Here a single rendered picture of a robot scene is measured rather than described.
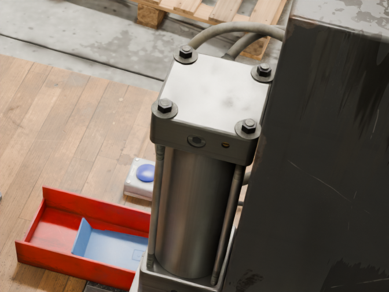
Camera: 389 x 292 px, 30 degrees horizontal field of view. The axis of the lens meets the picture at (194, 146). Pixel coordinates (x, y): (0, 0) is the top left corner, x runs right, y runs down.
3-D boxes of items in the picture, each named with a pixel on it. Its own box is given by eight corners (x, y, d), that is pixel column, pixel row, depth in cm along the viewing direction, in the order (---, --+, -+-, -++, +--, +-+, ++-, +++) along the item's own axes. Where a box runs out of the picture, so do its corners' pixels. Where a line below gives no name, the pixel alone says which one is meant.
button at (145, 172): (139, 167, 132) (139, 160, 130) (160, 172, 131) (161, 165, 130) (132, 183, 129) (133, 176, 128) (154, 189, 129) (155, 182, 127)
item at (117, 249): (82, 227, 123) (82, 217, 121) (171, 245, 123) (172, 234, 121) (70, 262, 119) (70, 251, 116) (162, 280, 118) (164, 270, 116)
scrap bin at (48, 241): (44, 205, 126) (42, 184, 122) (183, 241, 124) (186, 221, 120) (17, 262, 118) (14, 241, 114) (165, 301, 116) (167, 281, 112)
